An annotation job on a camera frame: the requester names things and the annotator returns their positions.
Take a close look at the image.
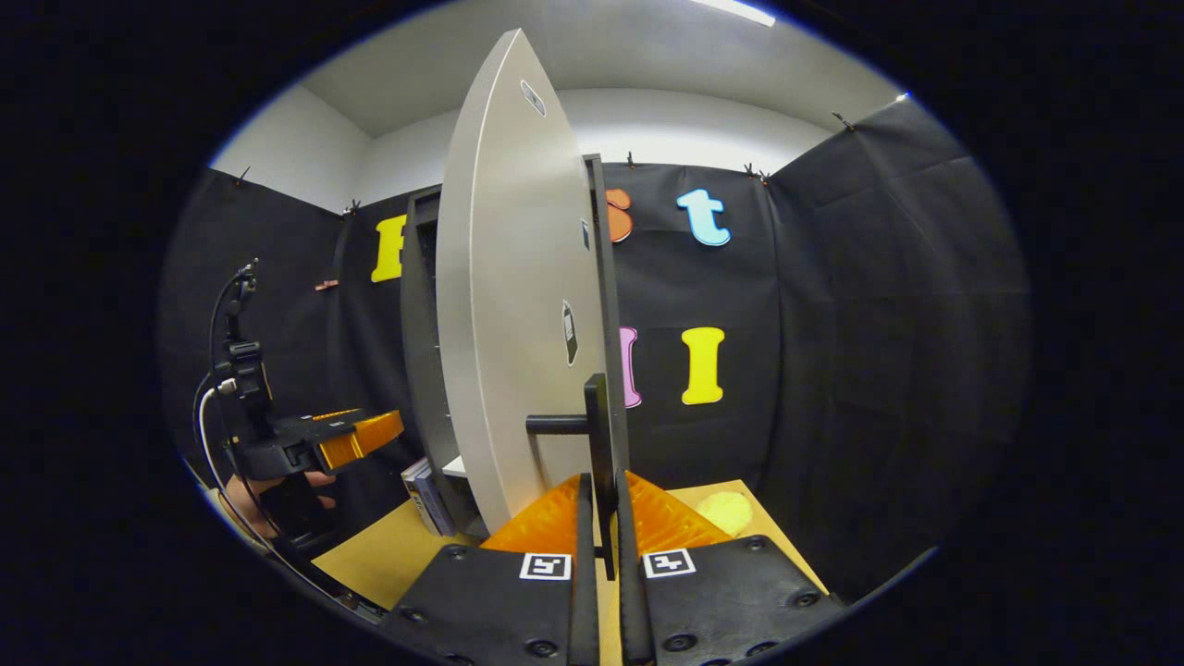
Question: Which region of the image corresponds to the beige cabinet door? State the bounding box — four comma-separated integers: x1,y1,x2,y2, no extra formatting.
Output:
435,28,619,582

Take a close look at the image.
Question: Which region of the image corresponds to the yellow coaster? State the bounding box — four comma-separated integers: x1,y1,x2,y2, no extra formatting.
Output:
696,491,753,538

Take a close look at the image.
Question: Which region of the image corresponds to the white cable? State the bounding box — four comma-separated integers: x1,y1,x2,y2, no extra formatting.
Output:
197,377,278,556

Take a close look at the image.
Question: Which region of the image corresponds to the black backdrop cloth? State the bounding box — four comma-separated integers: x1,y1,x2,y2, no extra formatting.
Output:
157,92,1032,602

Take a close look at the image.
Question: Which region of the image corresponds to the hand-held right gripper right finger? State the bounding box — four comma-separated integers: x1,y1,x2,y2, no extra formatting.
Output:
615,470,847,666

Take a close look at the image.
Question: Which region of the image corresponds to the long ceiling light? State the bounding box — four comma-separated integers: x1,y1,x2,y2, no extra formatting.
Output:
689,0,778,28

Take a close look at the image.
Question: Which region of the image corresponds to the black cable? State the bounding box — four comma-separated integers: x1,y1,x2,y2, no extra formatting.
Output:
208,264,255,380

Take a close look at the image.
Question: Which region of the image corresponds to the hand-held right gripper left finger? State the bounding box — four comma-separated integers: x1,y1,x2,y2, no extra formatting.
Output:
379,472,600,666

